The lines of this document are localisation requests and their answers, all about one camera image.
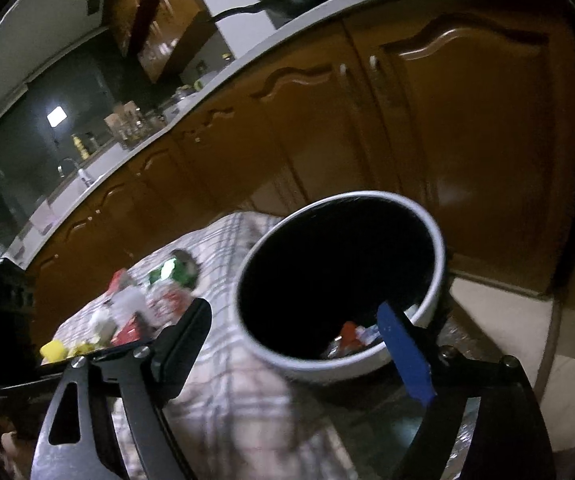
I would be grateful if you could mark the white crumpled wrapper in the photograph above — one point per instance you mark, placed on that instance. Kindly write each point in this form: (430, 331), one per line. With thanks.
(371, 332)

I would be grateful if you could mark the white box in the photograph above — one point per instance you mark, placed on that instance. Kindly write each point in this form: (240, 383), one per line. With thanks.
(44, 217)

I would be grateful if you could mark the metal sink faucet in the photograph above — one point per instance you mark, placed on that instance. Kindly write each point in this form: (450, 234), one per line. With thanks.
(69, 164)

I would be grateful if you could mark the dark wall socket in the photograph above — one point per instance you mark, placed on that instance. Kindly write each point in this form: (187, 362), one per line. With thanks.
(93, 4)

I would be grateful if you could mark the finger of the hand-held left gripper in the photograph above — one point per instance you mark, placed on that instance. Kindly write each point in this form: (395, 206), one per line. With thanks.
(32, 377)

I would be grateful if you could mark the green wrapper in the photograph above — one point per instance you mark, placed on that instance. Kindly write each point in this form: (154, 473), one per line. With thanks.
(167, 271)

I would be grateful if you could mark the dark window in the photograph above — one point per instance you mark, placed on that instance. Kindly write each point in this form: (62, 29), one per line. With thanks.
(17, 160)

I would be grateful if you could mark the brown wooden cabinet door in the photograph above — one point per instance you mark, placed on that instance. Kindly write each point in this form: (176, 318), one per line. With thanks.
(57, 280)
(317, 125)
(167, 190)
(107, 230)
(467, 135)
(227, 160)

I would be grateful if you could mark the cardboard box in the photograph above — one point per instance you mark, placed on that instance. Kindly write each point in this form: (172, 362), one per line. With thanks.
(117, 120)

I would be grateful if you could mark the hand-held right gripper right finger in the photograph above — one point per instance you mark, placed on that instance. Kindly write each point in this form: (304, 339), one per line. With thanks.
(407, 355)

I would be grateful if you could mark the white-rimmed black trash bin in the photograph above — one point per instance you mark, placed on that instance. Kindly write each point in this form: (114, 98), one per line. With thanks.
(342, 270)

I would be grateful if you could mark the yellow-green cup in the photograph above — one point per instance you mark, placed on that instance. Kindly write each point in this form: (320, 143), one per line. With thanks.
(200, 84)

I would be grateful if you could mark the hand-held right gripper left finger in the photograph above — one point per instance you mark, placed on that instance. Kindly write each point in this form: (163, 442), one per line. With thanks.
(182, 340)

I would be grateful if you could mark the plaid cloth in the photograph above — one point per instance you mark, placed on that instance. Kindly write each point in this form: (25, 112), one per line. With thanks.
(227, 370)

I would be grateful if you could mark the yellow crumpled item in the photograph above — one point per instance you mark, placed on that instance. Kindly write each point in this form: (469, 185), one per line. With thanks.
(53, 351)
(83, 349)

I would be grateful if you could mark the red snack packet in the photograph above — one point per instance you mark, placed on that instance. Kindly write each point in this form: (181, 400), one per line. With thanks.
(130, 331)

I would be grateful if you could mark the small red wrapper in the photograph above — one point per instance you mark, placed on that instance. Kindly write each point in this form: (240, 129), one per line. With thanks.
(351, 332)

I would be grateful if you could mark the clear bubble wrap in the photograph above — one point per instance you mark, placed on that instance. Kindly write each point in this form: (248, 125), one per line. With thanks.
(450, 332)

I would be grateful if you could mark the yellow bottle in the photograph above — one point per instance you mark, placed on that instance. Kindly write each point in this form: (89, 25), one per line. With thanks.
(77, 144)

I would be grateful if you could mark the red and white wrapper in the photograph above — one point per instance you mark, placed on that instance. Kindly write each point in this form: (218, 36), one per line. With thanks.
(167, 306)

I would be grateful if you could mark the brown wooden wall cabinet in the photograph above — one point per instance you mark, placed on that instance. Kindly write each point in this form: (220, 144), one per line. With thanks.
(157, 20)

